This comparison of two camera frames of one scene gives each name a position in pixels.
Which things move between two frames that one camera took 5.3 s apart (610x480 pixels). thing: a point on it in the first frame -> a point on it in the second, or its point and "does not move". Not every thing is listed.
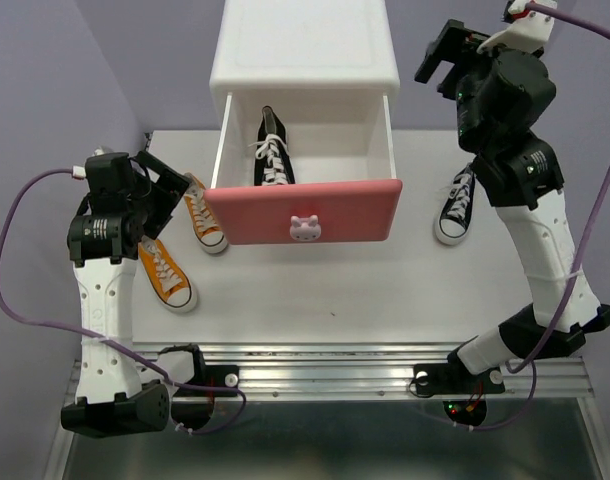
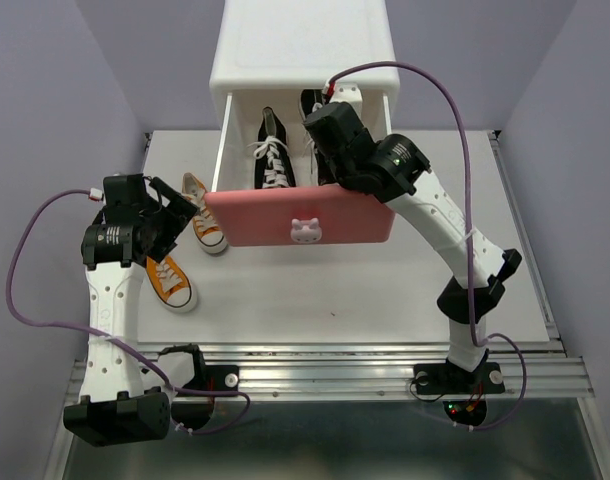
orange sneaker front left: x=164 y=277 does not move
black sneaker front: x=273 y=165 does not move
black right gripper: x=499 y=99 -> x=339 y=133
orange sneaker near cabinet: x=208 y=229 does not move
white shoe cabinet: x=327 y=67 does not move
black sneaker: x=456 y=213 -> x=310 y=169
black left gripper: x=172 y=184 -> x=179 y=213
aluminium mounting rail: x=374 y=370 does not move
